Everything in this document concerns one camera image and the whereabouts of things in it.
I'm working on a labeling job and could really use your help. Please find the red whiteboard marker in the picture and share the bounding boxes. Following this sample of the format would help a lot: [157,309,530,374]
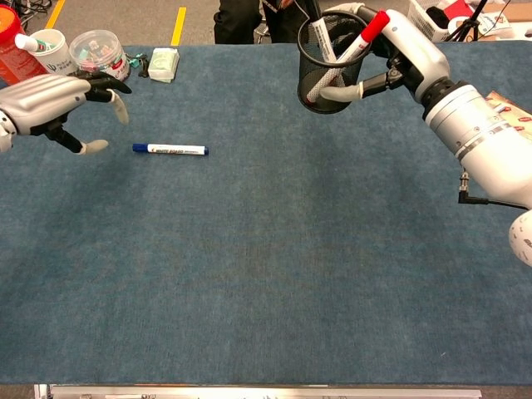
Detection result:
[306,10,392,105]

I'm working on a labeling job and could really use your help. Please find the black floor cables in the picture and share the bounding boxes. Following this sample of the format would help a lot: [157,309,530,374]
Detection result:
[18,0,53,26]

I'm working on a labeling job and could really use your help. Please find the blue whiteboard marker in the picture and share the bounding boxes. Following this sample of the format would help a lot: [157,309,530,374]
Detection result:
[131,142,210,157]

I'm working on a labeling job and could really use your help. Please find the red canister with orange lid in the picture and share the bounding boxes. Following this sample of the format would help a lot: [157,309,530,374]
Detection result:
[0,2,49,87]

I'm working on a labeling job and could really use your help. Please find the white tube with green band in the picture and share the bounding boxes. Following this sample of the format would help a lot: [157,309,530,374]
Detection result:
[14,32,53,53]

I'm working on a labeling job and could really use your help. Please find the clear jar of clips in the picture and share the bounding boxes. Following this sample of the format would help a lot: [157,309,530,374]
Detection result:
[68,29,132,83]

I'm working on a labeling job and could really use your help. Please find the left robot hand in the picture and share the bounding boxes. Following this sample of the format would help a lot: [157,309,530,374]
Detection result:
[0,70,133,155]

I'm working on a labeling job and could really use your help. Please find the black whiteboard marker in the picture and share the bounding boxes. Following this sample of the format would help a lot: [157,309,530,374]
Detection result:
[305,0,340,63]

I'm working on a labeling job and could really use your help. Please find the blue table cloth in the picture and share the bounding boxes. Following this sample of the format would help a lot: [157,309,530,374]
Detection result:
[0,41,532,386]

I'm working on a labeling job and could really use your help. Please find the yellow floor tape strip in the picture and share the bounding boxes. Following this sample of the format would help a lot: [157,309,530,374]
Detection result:
[44,0,67,30]
[170,7,188,47]

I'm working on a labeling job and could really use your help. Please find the white paper cup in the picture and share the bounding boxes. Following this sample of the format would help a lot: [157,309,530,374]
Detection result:
[29,28,80,76]

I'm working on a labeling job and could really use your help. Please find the black tripod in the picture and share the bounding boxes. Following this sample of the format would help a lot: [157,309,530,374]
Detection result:
[445,0,490,42]

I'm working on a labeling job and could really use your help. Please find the pale green tissue pack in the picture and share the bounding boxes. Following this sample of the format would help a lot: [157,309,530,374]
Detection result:
[147,47,181,84]

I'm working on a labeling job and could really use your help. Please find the black mesh pen cup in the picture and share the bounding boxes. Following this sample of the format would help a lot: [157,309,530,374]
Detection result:
[297,10,371,116]

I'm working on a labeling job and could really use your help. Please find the aluminium table rail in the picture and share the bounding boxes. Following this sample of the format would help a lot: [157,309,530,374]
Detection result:
[33,382,483,399]

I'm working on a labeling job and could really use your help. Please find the white printed bag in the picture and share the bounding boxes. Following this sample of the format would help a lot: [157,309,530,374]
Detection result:
[477,11,515,41]

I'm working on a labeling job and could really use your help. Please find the cardboard box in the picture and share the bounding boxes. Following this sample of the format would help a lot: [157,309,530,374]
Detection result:
[484,0,532,24]

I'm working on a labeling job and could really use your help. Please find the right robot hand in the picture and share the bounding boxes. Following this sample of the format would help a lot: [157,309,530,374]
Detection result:
[319,2,452,105]

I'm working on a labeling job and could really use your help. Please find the black arm cable connector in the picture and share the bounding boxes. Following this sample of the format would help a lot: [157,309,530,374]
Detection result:
[456,165,532,209]

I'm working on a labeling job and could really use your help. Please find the person in black trousers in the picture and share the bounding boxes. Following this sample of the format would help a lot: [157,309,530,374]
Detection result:
[213,0,321,45]

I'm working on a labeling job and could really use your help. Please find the silver foil snack package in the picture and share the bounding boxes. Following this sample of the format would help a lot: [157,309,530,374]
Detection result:
[484,90,532,126]

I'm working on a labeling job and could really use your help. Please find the white plastic basket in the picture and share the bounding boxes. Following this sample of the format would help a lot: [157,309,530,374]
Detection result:
[406,0,479,42]

